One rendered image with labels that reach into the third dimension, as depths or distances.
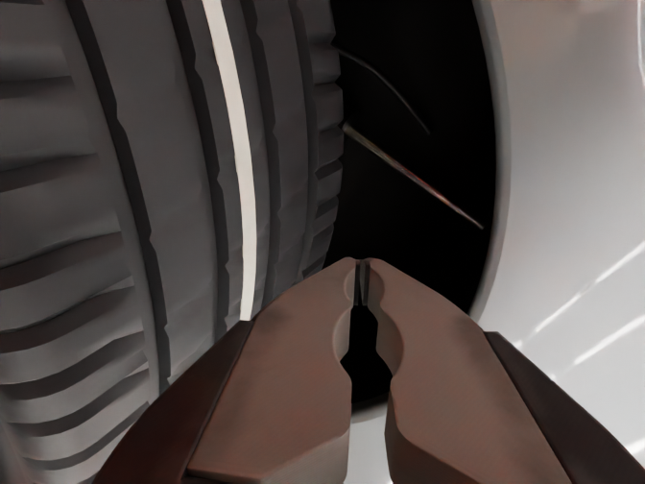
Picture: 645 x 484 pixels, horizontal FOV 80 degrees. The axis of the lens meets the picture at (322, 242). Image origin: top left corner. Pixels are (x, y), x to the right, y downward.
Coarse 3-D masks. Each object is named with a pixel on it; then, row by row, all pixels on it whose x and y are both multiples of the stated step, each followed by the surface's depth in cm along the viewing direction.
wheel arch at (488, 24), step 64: (384, 0) 57; (448, 0) 53; (384, 64) 61; (448, 64) 56; (384, 128) 65; (448, 128) 59; (384, 192) 69; (384, 256) 75; (448, 256) 68; (384, 384) 50
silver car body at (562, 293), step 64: (512, 0) 24; (576, 0) 22; (640, 0) 21; (512, 64) 25; (576, 64) 23; (640, 64) 22; (512, 128) 26; (576, 128) 25; (640, 128) 23; (512, 192) 28; (576, 192) 26; (640, 192) 24; (512, 256) 30; (576, 256) 27; (640, 256) 25; (512, 320) 32; (576, 320) 29; (640, 320) 27; (576, 384) 31; (640, 384) 29; (384, 448) 47; (640, 448) 30
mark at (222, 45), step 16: (208, 0) 16; (208, 16) 16; (224, 32) 17; (224, 48) 17; (224, 64) 17; (224, 80) 17; (240, 96) 18; (240, 112) 18; (240, 128) 18; (240, 144) 18; (240, 160) 19; (240, 176) 19; (240, 192) 19
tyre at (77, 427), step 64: (0, 0) 11; (64, 0) 12; (128, 0) 13; (192, 0) 16; (256, 0) 19; (320, 0) 23; (0, 64) 11; (64, 64) 12; (128, 64) 14; (192, 64) 16; (256, 64) 20; (320, 64) 23; (0, 128) 11; (64, 128) 12; (128, 128) 14; (192, 128) 17; (256, 128) 19; (320, 128) 24; (0, 192) 11; (64, 192) 12; (128, 192) 15; (192, 192) 17; (256, 192) 20; (320, 192) 26; (0, 256) 11; (64, 256) 13; (128, 256) 16; (192, 256) 18; (256, 256) 22; (320, 256) 31; (0, 320) 12; (64, 320) 14; (128, 320) 16; (192, 320) 19; (0, 384) 14; (64, 384) 14; (128, 384) 17; (0, 448) 19; (64, 448) 16
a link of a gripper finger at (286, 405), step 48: (336, 288) 11; (288, 336) 9; (336, 336) 10; (240, 384) 8; (288, 384) 8; (336, 384) 8; (240, 432) 7; (288, 432) 7; (336, 432) 7; (240, 480) 6; (288, 480) 7; (336, 480) 7
